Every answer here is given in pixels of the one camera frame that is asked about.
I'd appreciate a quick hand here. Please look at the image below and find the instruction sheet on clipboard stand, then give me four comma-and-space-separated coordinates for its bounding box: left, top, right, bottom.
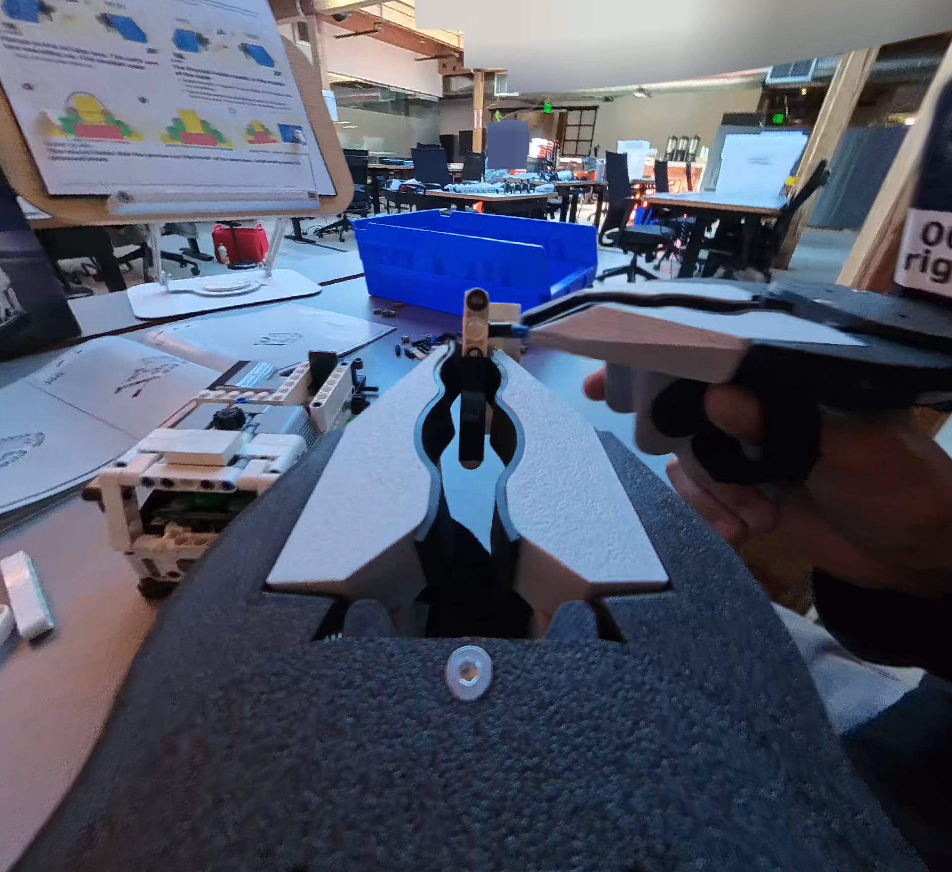
0, 0, 357, 320

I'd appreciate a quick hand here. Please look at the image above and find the black box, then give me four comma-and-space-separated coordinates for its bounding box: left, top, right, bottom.
0, 173, 83, 361

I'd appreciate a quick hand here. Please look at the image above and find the white lego brick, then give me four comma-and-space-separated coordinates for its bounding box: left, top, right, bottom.
0, 551, 58, 642

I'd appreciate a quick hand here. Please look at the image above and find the wooden post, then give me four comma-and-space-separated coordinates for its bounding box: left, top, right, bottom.
777, 46, 880, 270
836, 39, 952, 293

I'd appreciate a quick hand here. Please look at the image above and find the tan and black lego assembly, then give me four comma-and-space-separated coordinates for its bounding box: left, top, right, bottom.
457, 287, 523, 473

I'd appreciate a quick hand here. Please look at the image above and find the pile of loose lego pieces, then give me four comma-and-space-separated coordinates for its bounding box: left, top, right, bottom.
370, 302, 464, 361

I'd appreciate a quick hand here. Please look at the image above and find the white lego vehicle model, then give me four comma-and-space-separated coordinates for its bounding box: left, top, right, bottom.
83, 350, 370, 596

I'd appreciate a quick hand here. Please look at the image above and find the person's right forearm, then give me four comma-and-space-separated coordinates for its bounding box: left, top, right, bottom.
770, 567, 952, 872

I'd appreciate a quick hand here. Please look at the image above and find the white display board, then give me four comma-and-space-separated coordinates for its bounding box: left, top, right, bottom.
713, 128, 812, 200

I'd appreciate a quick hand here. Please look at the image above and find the black office chair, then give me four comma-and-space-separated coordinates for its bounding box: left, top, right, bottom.
598, 151, 687, 284

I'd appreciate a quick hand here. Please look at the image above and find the person's right hand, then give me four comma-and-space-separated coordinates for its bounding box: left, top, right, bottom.
583, 369, 952, 594

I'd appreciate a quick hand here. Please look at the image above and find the blue plastic bin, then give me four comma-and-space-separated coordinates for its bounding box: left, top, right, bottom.
353, 208, 600, 319

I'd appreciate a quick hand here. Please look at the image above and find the long table with parts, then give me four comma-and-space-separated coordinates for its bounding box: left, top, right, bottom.
425, 176, 560, 222

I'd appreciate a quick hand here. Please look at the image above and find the wooden table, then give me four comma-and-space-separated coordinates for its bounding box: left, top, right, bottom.
643, 189, 791, 279

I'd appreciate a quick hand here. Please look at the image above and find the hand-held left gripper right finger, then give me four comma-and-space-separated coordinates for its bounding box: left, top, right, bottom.
476, 347, 672, 636

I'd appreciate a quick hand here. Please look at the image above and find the red container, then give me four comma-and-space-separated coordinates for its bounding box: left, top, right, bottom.
211, 220, 271, 270

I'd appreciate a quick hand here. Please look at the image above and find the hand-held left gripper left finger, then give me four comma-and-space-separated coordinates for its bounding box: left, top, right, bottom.
265, 342, 458, 609

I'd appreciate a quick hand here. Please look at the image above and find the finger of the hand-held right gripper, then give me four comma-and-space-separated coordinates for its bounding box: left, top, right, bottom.
521, 280, 776, 328
523, 303, 870, 384

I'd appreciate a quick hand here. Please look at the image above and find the printed instruction sheet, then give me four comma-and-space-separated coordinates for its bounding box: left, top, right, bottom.
0, 0, 337, 197

